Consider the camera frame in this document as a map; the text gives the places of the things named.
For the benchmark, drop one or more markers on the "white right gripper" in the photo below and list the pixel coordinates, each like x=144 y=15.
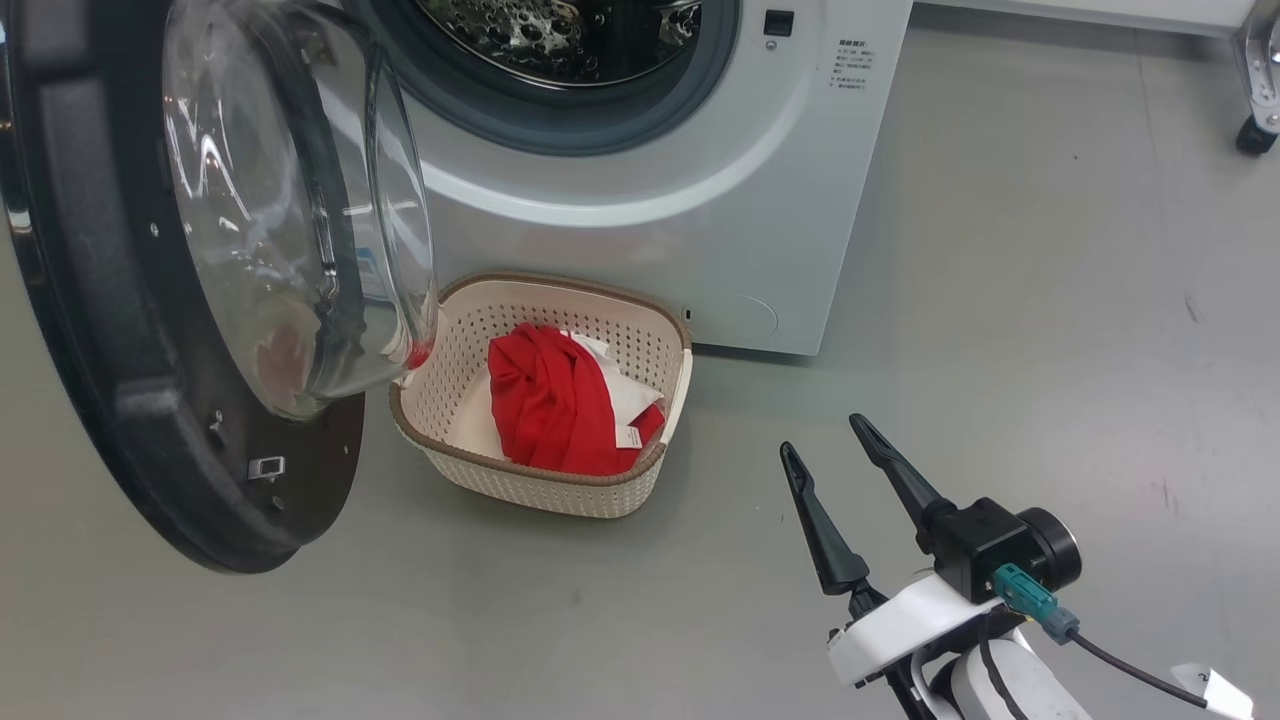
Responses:
x=900 y=630

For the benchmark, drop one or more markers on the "red garment white trim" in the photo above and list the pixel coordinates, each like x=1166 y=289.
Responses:
x=630 y=395

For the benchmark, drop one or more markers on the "plain red garment white tag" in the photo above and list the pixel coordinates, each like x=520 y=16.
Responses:
x=550 y=400

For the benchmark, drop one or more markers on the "round glass washing machine door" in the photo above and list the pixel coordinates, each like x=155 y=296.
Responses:
x=100 y=300

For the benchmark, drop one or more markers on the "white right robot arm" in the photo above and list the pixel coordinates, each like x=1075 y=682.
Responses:
x=1040 y=680

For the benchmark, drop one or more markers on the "white front-load washing machine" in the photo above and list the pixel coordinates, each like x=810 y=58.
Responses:
x=800 y=200

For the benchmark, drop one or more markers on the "cream perforated laundry basket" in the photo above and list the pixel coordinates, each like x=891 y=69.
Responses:
x=540 y=490

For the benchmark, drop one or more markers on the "stainless steel washer drum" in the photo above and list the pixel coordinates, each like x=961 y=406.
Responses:
x=560 y=40

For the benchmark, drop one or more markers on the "metal partition leg with caster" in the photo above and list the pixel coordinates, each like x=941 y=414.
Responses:
x=1260 y=90

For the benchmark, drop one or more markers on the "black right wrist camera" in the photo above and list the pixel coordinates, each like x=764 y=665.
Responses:
x=985 y=545

